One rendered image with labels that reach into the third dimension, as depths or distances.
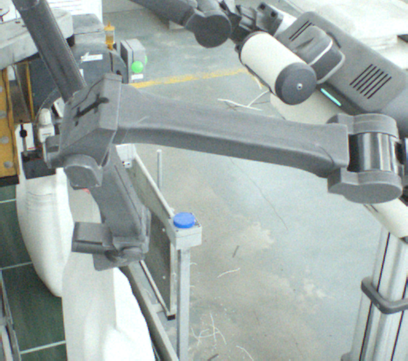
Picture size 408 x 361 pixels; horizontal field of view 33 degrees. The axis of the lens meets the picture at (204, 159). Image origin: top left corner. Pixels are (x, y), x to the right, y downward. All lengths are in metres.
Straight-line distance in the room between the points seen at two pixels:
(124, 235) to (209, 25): 0.46
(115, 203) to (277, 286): 2.03
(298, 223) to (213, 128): 2.59
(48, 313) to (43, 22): 1.26
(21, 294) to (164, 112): 1.69
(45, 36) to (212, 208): 2.24
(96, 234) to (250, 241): 2.05
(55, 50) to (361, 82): 0.59
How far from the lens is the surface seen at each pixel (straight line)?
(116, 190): 1.03
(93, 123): 0.83
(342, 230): 3.43
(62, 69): 1.41
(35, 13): 1.34
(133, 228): 1.17
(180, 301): 2.13
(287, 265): 3.17
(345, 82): 1.18
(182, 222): 1.94
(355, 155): 0.94
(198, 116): 0.86
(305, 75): 1.11
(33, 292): 2.47
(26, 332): 2.34
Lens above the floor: 2.00
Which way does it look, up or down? 31 degrees down
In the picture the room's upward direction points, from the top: 2 degrees clockwise
